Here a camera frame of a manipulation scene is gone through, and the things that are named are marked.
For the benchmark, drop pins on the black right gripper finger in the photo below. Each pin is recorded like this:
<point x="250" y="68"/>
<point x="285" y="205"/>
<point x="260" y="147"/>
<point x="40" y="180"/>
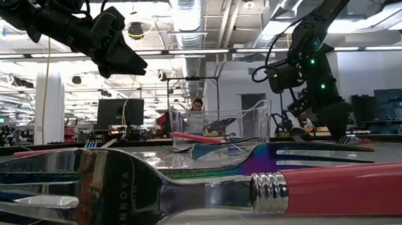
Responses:
<point x="343" y="117"/>
<point x="327" y="119"/>

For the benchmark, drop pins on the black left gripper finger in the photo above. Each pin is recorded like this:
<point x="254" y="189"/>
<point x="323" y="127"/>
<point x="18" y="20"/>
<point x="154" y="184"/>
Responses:
<point x="133" y="70"/>
<point x="134" y="55"/>

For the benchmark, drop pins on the matte black fork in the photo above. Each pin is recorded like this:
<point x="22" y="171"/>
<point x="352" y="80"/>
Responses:
<point x="177" y="149"/>
<point x="298" y="133"/>

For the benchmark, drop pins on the iridescent rainbow fork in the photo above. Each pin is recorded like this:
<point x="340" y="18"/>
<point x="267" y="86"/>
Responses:
<point x="262" y="159"/>
<point x="90" y="144"/>

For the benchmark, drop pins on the silver metal fork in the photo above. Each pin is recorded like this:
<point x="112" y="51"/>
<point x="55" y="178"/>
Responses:
<point x="347" y="140"/>
<point x="109" y="143"/>

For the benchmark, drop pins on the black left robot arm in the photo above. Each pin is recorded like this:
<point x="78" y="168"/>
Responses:
<point x="62" y="30"/>

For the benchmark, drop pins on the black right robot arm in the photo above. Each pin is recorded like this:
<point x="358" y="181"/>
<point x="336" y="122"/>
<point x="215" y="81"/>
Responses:
<point x="329" y="2"/>

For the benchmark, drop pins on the black computer monitor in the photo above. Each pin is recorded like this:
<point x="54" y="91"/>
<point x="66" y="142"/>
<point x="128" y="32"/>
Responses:
<point x="363" y="109"/>
<point x="391" y="104"/>
<point x="118" y="111"/>

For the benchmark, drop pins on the black ceiling device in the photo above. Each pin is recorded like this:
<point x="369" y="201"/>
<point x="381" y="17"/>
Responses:
<point x="135" y="30"/>

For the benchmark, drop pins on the clear plastic bin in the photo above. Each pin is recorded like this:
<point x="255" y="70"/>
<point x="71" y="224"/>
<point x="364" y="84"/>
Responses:
<point x="253" y="120"/>

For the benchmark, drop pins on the person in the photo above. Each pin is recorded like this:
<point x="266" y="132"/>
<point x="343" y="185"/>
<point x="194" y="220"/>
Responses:
<point x="196" y="121"/>

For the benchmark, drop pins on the green lit sign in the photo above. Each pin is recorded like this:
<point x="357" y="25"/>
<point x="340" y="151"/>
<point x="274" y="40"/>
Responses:
<point x="0" y="120"/>

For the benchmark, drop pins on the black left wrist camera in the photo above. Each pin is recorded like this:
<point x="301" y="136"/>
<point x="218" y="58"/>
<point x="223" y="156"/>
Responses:
<point x="111" y="19"/>

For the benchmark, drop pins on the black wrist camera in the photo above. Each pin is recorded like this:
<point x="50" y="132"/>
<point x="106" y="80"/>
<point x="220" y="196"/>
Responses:
<point x="283" y="78"/>
<point x="111" y="19"/>

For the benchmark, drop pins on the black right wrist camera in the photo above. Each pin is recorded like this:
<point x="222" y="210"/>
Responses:
<point x="283" y="78"/>

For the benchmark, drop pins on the black metal stand frame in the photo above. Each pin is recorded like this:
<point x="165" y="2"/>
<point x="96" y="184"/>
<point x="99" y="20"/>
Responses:
<point x="192" y="78"/>

